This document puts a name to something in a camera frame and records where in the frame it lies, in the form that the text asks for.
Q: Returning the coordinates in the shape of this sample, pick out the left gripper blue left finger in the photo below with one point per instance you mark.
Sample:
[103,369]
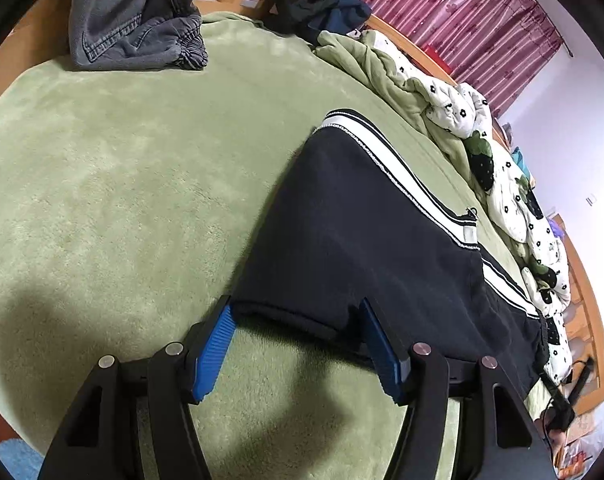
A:
[207,344]

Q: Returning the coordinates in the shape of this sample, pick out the maroon patterned curtain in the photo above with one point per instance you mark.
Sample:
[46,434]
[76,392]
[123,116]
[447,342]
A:
[497,46]

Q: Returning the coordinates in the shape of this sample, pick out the wooden bed frame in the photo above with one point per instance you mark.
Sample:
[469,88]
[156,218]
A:
[35,31]

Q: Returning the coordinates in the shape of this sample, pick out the black pants with white stripe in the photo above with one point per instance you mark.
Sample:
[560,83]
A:
[352,222]

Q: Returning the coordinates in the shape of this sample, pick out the navy blue garment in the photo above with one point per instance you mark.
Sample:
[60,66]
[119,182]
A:
[337,16]

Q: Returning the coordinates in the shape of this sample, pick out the white floral comforter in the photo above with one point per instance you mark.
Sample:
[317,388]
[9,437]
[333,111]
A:
[460,110]

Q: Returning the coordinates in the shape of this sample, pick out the green plush bed blanket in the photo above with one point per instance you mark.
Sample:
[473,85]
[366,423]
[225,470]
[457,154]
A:
[127,201]

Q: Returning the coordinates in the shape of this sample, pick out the left red chair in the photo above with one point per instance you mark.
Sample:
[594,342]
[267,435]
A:
[431,52]

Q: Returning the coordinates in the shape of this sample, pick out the grey denim jeans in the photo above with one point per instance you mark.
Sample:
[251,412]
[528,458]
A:
[136,35]

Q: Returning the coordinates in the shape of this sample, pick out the teal pillow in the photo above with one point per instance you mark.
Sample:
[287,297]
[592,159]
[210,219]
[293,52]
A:
[518,158]

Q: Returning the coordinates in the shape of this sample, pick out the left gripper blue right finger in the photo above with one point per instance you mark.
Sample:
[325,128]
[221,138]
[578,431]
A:
[389,357]

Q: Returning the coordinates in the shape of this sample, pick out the purple fluffy item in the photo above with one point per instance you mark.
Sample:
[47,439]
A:
[557,230]

